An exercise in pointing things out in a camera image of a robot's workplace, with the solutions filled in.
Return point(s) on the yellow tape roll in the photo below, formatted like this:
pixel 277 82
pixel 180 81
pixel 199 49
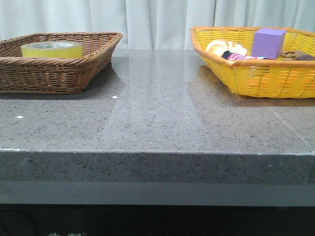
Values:
pixel 52 49

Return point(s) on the cream bread roll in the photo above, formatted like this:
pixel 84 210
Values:
pixel 219 46

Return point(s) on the black pink snack packet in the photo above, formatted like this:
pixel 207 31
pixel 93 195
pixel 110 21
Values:
pixel 236 56

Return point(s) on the white curtain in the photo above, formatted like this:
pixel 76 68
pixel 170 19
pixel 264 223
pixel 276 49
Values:
pixel 150 24

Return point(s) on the yellow woven basket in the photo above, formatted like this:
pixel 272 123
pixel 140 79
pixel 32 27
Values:
pixel 257 78

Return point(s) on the purple foam block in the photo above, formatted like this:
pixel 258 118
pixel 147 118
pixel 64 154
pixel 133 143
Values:
pixel 268 43

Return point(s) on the brown wicker basket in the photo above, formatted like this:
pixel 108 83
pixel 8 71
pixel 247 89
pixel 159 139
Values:
pixel 24 75

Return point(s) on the brown pretzel-shaped item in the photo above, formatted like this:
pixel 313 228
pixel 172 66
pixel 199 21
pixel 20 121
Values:
pixel 296 55

